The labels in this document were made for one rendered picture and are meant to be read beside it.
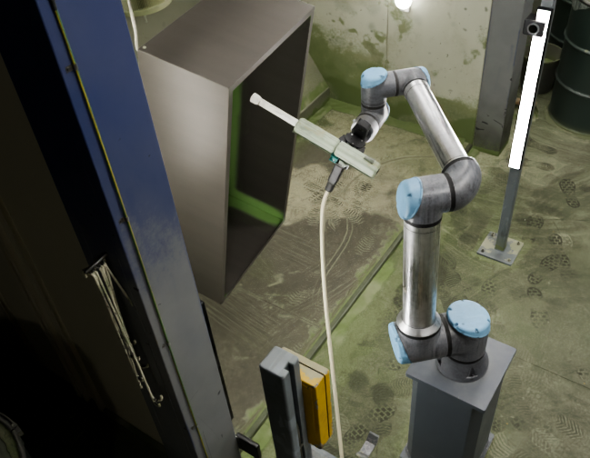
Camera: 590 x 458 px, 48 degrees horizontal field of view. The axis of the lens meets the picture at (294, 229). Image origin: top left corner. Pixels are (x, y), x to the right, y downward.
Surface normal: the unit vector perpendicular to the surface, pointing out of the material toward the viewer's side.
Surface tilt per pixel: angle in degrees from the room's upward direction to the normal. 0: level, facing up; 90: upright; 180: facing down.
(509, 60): 90
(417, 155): 0
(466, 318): 5
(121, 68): 90
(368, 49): 90
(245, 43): 12
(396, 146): 0
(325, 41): 90
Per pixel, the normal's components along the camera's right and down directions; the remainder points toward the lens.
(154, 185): 0.83, 0.33
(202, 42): 0.11, -0.65
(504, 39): -0.55, 0.60
